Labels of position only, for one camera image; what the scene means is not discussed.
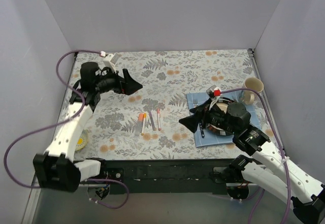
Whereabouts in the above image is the cream mug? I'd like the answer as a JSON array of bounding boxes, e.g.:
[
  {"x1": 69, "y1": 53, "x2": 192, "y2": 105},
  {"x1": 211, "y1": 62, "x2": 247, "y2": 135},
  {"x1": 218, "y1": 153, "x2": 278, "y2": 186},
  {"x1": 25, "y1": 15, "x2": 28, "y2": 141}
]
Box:
[{"x1": 239, "y1": 77, "x2": 264, "y2": 105}]

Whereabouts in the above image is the patterned small bowl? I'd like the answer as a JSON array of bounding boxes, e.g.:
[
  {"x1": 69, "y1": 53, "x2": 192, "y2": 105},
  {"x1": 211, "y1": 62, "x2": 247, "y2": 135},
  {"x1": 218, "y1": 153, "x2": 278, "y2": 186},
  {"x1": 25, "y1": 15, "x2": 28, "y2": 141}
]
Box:
[{"x1": 75, "y1": 130, "x2": 89, "y2": 151}]

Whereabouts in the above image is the blue checkered placemat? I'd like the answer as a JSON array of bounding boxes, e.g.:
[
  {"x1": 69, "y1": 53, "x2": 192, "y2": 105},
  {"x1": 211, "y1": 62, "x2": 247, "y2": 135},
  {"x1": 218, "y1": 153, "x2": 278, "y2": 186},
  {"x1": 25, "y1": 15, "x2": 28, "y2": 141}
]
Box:
[{"x1": 186, "y1": 91, "x2": 262, "y2": 148}]

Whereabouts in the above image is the white acrylic marker pink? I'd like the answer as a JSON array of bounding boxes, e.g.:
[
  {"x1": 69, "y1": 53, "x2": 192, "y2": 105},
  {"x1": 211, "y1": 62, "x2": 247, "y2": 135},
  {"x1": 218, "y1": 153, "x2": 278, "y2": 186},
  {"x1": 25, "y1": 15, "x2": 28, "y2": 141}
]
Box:
[{"x1": 156, "y1": 108, "x2": 161, "y2": 131}]

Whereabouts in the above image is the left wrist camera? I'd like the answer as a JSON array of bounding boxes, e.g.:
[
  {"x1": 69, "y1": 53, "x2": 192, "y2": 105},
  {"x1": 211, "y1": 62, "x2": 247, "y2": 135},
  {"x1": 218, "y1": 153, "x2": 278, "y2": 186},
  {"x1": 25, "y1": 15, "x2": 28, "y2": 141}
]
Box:
[{"x1": 103, "y1": 53, "x2": 119, "y2": 73}]

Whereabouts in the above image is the black handled fork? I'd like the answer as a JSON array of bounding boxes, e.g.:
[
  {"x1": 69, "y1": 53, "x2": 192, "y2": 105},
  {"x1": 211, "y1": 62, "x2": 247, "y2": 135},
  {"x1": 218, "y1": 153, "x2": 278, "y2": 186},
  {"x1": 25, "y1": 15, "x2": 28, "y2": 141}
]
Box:
[{"x1": 193, "y1": 99, "x2": 205, "y2": 138}]

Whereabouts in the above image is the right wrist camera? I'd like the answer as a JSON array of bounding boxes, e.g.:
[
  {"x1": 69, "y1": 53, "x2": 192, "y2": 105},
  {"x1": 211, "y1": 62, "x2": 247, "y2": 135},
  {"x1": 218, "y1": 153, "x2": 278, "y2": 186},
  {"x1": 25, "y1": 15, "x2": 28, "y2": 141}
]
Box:
[{"x1": 206, "y1": 85, "x2": 221, "y2": 110}]

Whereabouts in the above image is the floral tablecloth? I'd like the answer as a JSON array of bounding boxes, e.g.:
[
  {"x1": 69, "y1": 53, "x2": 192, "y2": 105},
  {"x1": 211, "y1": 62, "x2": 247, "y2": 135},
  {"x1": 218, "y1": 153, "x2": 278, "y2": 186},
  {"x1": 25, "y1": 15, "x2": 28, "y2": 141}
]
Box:
[{"x1": 49, "y1": 48, "x2": 285, "y2": 162}]

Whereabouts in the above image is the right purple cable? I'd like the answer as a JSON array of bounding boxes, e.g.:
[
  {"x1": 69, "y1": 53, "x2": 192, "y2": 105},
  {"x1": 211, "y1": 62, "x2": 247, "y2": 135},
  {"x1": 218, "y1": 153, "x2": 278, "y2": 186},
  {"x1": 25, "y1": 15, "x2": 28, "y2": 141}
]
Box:
[{"x1": 219, "y1": 87, "x2": 291, "y2": 224}]

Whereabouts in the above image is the brown striped plate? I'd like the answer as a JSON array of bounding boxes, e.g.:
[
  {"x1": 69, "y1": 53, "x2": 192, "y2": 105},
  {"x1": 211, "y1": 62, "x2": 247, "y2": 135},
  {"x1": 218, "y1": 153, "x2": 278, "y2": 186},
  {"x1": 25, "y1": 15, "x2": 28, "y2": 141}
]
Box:
[{"x1": 206, "y1": 97, "x2": 235, "y2": 137}]

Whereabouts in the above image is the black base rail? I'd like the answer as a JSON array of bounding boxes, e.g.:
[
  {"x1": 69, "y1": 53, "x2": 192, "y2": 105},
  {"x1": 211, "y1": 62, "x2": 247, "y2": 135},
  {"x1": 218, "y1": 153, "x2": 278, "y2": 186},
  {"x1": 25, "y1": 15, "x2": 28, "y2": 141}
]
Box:
[{"x1": 30, "y1": 159, "x2": 270, "y2": 194}]

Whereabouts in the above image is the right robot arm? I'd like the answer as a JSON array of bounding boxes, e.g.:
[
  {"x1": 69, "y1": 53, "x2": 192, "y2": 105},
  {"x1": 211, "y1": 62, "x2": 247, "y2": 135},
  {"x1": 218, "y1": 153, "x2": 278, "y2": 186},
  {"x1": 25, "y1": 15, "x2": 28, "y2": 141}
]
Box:
[{"x1": 179, "y1": 100, "x2": 324, "y2": 223}]

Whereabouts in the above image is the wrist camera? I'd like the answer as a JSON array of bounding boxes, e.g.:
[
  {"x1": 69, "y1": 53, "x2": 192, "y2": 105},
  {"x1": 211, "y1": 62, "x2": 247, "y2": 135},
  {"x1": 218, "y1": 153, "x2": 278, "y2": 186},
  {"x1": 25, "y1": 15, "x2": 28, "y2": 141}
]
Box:
[
  {"x1": 206, "y1": 85, "x2": 221, "y2": 110},
  {"x1": 103, "y1": 53, "x2": 119, "y2": 73}
]

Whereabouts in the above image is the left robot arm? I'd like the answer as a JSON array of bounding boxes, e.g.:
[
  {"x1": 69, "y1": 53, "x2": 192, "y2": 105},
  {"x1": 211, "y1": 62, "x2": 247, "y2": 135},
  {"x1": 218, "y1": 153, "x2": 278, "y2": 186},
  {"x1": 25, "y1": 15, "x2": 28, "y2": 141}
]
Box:
[{"x1": 33, "y1": 61, "x2": 143, "y2": 192}]

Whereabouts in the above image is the thin yellow pen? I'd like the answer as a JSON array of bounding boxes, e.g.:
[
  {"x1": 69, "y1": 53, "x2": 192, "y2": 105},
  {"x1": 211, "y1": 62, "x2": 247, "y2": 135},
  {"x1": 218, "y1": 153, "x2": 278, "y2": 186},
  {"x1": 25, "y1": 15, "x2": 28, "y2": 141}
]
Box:
[{"x1": 141, "y1": 113, "x2": 147, "y2": 135}]

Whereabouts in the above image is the purple highlighter pen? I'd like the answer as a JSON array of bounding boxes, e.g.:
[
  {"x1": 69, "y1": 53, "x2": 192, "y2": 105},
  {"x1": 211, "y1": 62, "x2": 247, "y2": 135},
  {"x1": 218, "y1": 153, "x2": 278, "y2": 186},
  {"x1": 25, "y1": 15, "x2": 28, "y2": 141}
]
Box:
[{"x1": 148, "y1": 111, "x2": 156, "y2": 131}]

